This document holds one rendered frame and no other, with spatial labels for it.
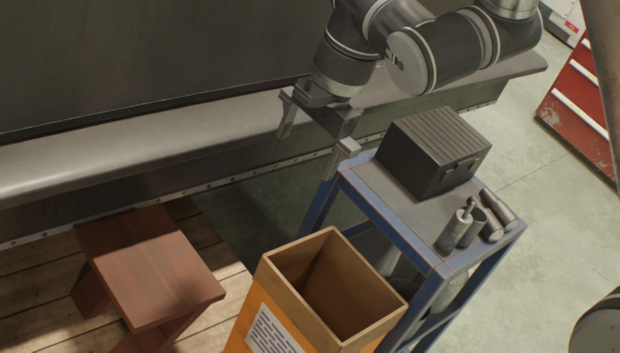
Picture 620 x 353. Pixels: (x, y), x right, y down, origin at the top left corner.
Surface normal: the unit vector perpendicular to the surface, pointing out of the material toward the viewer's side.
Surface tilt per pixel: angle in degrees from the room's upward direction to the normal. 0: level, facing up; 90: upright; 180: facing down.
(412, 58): 106
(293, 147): 90
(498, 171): 0
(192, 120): 0
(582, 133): 90
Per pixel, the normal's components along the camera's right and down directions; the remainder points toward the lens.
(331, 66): -0.47, 0.40
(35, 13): 0.65, 0.59
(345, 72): -0.03, 0.61
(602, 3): -0.88, 0.37
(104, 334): 0.34, -0.74
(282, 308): -0.70, 0.21
